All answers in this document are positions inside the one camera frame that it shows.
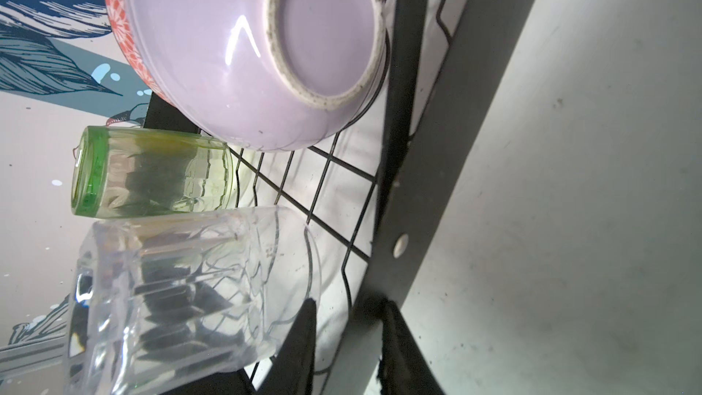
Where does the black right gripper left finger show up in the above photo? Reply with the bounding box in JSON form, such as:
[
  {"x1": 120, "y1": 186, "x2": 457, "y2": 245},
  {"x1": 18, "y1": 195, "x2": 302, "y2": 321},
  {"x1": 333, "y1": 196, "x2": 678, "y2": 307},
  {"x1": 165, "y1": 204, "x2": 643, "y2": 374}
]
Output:
[{"x1": 257, "y1": 298, "x2": 317, "y2": 395}]

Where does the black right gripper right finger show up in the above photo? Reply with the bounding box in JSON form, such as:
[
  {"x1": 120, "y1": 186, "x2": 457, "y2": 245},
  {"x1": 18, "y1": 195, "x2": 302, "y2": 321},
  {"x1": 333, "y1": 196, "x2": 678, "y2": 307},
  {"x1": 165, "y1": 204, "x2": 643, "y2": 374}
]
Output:
[{"x1": 378, "y1": 301, "x2": 444, "y2": 395}]

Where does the clear glass tumbler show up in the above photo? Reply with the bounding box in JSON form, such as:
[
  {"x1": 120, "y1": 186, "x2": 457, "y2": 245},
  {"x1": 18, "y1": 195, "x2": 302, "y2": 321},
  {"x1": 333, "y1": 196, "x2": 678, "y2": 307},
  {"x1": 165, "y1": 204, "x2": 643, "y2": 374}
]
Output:
[{"x1": 64, "y1": 207, "x2": 322, "y2": 394}]

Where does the green glass tumbler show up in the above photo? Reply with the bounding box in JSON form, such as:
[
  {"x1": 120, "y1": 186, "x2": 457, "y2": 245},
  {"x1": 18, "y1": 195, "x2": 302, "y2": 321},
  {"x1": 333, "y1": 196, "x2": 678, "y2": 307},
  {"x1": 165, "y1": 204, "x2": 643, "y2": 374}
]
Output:
[{"x1": 71, "y1": 126, "x2": 242, "y2": 219}]

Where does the black two-tier dish rack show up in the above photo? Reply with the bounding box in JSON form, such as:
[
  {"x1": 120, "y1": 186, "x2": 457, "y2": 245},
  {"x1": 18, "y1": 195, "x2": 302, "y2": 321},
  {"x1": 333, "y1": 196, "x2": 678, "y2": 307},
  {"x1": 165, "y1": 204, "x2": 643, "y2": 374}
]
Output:
[{"x1": 143, "y1": 0, "x2": 555, "y2": 395}]

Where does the lilac ceramic bowl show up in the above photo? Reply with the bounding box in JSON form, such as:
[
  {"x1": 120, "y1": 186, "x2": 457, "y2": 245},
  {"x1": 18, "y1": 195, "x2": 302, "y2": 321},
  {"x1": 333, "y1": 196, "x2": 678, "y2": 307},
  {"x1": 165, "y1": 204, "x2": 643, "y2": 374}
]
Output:
[{"x1": 119, "y1": 0, "x2": 386, "y2": 152}]

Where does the red patterned bowl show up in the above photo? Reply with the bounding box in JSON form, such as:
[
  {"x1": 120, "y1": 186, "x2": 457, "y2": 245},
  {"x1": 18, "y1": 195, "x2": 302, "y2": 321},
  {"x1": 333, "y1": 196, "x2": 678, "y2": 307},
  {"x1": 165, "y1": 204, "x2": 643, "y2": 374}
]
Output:
[{"x1": 105, "y1": 0, "x2": 174, "y2": 105}]

